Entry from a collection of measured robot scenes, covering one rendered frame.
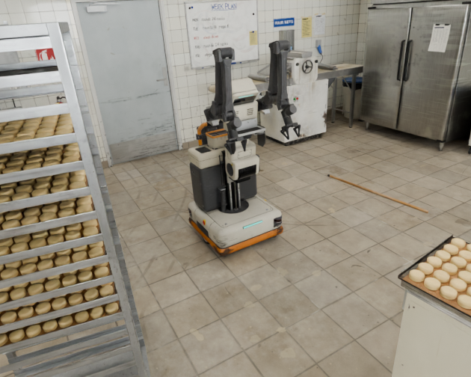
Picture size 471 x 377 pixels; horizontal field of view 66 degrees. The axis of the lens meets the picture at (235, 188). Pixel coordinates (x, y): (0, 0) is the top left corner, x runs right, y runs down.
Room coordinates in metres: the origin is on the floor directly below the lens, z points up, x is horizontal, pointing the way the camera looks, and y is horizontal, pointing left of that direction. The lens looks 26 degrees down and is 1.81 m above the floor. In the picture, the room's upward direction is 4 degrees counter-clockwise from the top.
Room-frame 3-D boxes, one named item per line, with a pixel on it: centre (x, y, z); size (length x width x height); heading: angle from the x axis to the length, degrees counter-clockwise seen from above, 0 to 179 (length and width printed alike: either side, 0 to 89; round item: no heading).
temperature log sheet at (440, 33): (4.57, -2.52, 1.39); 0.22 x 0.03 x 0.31; 28
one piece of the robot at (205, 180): (2.91, 0.08, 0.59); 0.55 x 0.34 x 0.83; 118
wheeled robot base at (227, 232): (2.83, 0.03, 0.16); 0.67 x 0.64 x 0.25; 28
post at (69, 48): (1.50, 0.59, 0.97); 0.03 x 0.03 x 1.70; 18
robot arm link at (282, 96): (2.54, -0.37, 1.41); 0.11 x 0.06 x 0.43; 118
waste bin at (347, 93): (6.38, -2.24, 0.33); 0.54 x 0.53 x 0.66; 28
